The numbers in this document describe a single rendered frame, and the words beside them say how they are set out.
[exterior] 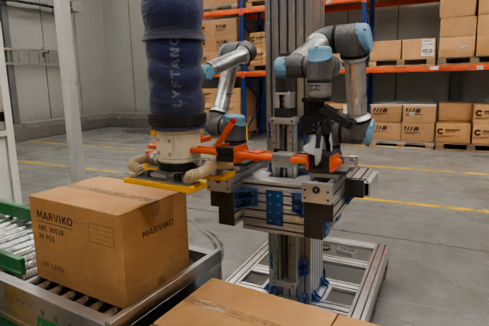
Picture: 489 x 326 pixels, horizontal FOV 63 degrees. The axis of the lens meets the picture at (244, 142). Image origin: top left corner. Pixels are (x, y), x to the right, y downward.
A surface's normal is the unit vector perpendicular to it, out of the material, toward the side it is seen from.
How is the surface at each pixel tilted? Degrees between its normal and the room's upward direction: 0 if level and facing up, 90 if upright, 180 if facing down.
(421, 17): 90
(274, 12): 90
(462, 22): 88
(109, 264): 90
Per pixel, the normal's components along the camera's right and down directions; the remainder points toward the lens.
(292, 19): -0.44, 0.15
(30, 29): 0.90, 0.05
